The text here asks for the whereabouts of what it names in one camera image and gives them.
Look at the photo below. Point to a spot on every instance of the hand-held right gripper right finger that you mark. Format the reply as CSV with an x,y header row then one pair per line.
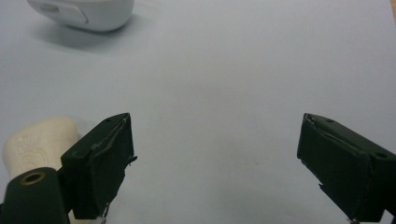
x,y
339,165

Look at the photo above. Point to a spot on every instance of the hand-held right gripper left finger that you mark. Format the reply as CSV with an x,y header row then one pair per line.
x,y
102,165

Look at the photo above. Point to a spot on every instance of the white plastic container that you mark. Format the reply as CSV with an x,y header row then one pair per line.
x,y
82,14

